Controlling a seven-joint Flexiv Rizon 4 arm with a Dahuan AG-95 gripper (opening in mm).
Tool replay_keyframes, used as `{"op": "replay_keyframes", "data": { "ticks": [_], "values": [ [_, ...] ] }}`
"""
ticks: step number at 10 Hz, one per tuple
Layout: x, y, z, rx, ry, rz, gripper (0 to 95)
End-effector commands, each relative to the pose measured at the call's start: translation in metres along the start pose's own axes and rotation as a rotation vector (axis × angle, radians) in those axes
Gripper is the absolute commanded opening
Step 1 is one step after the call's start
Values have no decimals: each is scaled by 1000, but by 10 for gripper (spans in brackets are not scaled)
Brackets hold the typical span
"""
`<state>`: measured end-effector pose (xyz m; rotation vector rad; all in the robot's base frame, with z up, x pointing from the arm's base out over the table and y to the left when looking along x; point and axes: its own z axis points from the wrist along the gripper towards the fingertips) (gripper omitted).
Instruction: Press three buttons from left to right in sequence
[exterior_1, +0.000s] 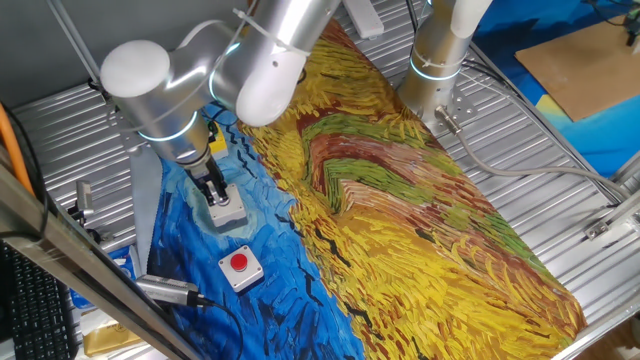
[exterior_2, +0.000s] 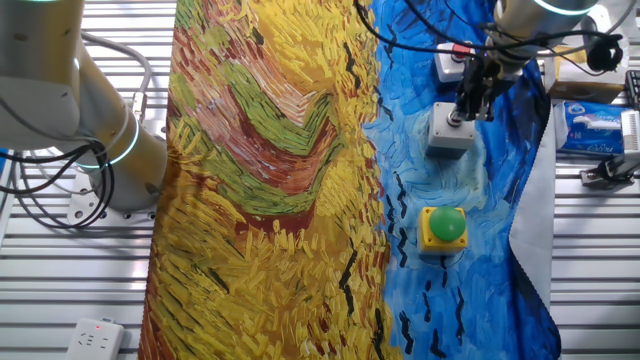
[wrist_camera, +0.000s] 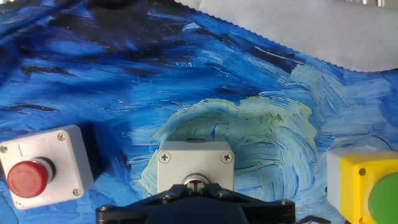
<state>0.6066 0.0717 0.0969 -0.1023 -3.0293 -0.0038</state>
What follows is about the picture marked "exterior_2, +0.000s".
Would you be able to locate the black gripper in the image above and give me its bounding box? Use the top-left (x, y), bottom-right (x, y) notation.
top-left (449, 51), bottom-right (507, 125)

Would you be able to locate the grey box small red button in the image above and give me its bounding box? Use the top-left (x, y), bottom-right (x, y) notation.
top-left (425, 101), bottom-right (477, 161)

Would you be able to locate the white box large red button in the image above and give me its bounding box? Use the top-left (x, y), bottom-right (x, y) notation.
top-left (433, 41), bottom-right (477, 84)

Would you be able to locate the yellow box green button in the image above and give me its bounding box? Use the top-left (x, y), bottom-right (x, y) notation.
top-left (416, 205), bottom-right (470, 258)

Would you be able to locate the blue tissue pack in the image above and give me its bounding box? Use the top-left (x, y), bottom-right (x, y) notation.
top-left (553, 99), bottom-right (632, 157)

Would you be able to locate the black keyboard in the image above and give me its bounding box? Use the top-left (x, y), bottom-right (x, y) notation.
top-left (624, 69), bottom-right (640, 109)

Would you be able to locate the painted wheatfield tablecloth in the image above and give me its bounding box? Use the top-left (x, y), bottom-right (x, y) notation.
top-left (137, 0), bottom-right (562, 360)

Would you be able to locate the metal base mounting plate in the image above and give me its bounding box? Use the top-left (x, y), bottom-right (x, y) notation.
top-left (66, 169), bottom-right (162, 227)

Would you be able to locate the white power strip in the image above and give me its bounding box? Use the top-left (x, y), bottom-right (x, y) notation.
top-left (64, 316), bottom-right (126, 360)

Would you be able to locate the black coiled cable knot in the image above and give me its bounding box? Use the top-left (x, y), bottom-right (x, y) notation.
top-left (585, 33), bottom-right (625, 74)

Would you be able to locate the metal clamp bracket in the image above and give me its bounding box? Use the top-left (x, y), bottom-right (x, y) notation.
top-left (579, 151), bottom-right (640, 191)

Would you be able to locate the silver ribbed camera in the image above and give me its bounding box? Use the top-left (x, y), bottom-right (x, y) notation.
top-left (619, 109), bottom-right (640, 156)

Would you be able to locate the grey cable metal connector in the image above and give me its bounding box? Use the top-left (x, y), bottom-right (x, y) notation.
top-left (81, 31), bottom-right (154, 125)

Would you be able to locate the black cable bundle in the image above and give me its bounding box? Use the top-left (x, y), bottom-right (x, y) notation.
top-left (0, 142), bottom-right (117, 232)

